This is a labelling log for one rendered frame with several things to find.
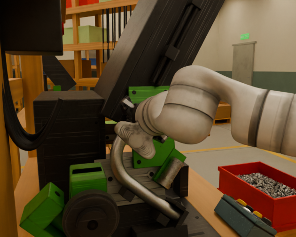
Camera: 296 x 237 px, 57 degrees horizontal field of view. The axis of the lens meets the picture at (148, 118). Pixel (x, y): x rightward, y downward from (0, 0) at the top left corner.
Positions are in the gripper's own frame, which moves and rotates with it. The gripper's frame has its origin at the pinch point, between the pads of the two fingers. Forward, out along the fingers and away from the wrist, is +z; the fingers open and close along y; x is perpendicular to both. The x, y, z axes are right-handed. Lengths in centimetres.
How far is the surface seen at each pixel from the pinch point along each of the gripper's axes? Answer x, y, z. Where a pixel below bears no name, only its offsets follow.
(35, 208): 23.4, 5.9, -24.5
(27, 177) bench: 35, 12, 59
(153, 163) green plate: 4.3, -10.7, 2.9
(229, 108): -294, -216, 516
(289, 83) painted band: -472, -308, 518
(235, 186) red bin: -14, -48, 28
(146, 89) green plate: -9.0, 3.3, 2.9
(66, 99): 6.3, 16.5, 8.1
